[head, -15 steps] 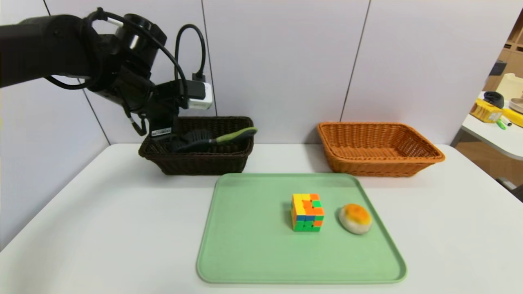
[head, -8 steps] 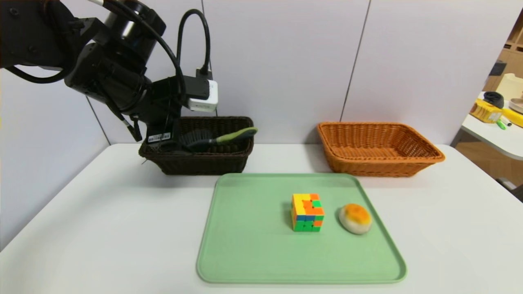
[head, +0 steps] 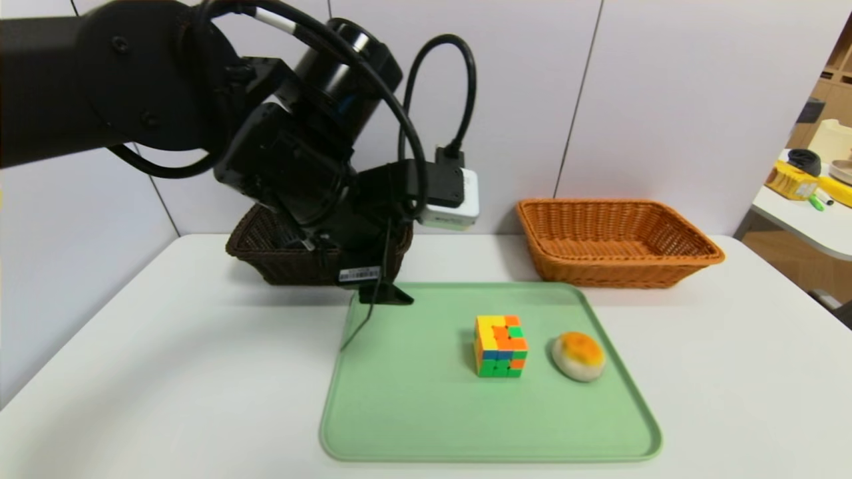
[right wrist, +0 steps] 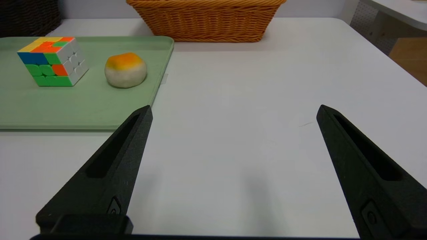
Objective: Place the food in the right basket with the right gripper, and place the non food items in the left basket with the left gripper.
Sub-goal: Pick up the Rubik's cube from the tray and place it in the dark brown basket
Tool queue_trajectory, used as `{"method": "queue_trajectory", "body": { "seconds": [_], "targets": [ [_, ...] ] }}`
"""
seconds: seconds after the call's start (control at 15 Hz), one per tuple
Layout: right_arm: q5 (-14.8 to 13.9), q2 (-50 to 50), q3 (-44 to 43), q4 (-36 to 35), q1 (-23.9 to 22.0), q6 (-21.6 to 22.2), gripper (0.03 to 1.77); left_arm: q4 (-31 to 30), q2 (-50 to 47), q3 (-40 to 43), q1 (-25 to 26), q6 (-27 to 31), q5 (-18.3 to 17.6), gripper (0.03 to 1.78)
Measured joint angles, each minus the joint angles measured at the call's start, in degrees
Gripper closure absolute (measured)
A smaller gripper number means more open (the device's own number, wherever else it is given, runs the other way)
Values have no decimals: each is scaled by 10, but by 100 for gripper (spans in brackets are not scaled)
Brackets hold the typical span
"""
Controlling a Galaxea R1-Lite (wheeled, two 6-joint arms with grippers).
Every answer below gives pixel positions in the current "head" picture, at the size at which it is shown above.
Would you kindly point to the cream plastic container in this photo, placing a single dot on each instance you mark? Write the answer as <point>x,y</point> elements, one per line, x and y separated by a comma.
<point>832,140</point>

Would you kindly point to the orange wicker basket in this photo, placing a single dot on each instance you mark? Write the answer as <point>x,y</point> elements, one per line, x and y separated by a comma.
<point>612,273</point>

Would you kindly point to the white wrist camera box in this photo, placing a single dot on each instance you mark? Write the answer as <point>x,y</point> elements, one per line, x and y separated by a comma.
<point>459,216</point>

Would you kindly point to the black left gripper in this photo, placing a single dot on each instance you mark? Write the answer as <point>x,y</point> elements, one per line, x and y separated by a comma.
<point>360,273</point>

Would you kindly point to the black and white pen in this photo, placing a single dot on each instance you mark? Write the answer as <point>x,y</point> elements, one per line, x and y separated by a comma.
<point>824,197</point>

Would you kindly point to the black tape roll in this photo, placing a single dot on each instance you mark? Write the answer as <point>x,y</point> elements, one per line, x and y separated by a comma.
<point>802,161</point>

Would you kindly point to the dark brown wicker basket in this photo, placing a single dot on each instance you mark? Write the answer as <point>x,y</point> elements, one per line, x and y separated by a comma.
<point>279,266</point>

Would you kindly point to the green marker pen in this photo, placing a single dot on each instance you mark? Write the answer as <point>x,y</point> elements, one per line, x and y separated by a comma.
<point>815,203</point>

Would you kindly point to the light green plastic tray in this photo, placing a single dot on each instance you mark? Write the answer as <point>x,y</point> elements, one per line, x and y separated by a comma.
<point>399,412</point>

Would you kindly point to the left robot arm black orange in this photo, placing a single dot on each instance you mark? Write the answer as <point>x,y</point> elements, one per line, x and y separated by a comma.
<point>66,66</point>

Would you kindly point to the wooden shelving unit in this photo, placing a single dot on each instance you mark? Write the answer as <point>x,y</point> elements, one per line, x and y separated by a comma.
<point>837,93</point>

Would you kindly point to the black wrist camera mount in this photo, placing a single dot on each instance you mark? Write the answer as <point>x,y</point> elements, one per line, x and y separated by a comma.
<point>442,186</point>

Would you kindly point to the yellow cardboard box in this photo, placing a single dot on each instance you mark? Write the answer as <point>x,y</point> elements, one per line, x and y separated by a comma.
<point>789,181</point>

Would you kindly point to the white side table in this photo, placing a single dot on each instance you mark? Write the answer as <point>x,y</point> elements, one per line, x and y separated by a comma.
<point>812,229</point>

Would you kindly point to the white bun with orange top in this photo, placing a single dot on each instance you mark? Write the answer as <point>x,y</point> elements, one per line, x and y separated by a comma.
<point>579,356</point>

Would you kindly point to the beige bowl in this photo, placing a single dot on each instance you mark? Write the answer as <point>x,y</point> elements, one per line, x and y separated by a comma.
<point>843,174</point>

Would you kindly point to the colourful puzzle cube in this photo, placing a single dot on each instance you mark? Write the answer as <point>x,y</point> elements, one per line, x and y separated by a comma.
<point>500,346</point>

